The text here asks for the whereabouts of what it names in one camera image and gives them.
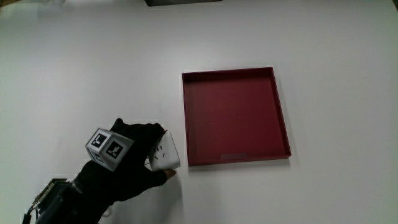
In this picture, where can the person's left hand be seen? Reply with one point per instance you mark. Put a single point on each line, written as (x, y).
(133, 174)

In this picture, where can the dark grey box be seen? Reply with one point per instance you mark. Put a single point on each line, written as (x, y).
(183, 2)

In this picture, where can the white socket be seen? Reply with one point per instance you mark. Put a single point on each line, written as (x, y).
(167, 152)

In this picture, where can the red square tray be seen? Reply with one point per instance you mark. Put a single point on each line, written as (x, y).
(233, 118)

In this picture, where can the green circuit board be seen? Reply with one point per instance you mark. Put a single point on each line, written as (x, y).
(47, 190)

